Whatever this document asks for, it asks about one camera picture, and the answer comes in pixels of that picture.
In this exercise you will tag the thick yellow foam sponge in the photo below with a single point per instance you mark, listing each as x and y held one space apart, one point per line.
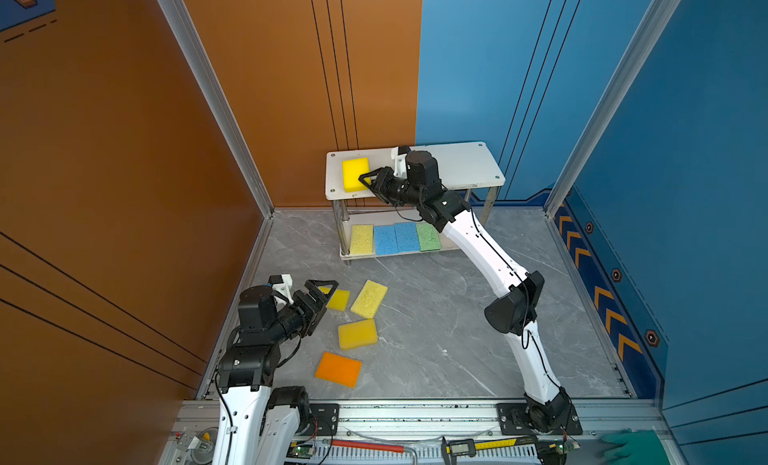
352 170

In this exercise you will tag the aluminium front rail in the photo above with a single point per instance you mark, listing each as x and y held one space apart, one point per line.
420 425

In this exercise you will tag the orange foam sponge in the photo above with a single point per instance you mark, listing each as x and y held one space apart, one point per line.
338 369

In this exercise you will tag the red-handled tool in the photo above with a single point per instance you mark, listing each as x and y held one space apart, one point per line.
398 449

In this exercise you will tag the white two-tier shelf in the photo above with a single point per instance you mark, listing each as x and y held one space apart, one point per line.
462 166

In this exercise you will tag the circuit board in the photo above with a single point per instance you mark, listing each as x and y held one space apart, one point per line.
301 450
563 448

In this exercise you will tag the small yellow foam sponge left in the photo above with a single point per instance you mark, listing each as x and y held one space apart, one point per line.
339 300

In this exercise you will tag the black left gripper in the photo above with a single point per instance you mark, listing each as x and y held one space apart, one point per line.
312 312

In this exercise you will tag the green cellulose sponge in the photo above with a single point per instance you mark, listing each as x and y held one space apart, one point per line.
428 238

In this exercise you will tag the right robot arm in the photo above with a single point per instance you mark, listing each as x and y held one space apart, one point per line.
513 312

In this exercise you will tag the blue cellulose sponge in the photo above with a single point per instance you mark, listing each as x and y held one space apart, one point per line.
385 241
407 239

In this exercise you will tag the yellow cellulose sponge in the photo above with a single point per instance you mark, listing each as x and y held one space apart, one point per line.
369 300
362 240

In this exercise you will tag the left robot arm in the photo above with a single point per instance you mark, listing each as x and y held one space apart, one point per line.
257 421

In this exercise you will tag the green rubber glove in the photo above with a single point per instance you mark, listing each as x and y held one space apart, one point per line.
635 447

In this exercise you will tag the right circuit board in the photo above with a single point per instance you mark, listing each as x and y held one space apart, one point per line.
563 448

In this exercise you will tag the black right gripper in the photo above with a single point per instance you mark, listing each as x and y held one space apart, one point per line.
385 177

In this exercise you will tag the digital caliper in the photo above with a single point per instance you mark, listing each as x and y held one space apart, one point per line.
451 450

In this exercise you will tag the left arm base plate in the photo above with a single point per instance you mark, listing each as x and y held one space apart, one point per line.
321 418

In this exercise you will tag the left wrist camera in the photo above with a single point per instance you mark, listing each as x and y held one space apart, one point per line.
281 286

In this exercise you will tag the left circuit board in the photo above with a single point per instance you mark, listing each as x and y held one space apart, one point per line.
301 450

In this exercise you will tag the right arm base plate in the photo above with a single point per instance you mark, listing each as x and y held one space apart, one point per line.
516 418

